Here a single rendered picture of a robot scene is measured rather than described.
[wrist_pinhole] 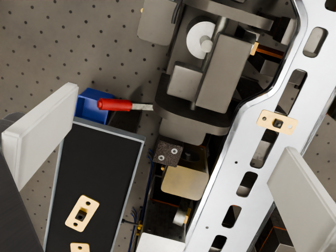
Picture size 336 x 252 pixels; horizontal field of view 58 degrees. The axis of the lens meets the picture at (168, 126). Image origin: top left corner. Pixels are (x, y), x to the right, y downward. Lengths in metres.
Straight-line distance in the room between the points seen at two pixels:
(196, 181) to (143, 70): 0.43
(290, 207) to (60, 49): 0.90
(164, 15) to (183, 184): 0.34
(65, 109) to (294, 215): 0.13
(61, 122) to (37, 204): 1.14
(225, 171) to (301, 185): 0.57
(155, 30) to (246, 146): 0.33
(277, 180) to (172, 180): 0.47
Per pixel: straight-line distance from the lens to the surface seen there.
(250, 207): 0.81
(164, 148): 0.59
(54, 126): 0.16
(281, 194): 0.19
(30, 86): 1.08
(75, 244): 0.68
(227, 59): 0.44
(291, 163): 0.19
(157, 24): 0.54
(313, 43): 0.69
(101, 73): 0.98
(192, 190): 0.66
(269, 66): 0.79
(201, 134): 0.60
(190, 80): 0.48
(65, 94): 0.17
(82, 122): 0.52
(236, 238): 0.87
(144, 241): 0.72
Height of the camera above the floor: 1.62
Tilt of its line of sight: 66 degrees down
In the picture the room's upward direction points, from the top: 173 degrees counter-clockwise
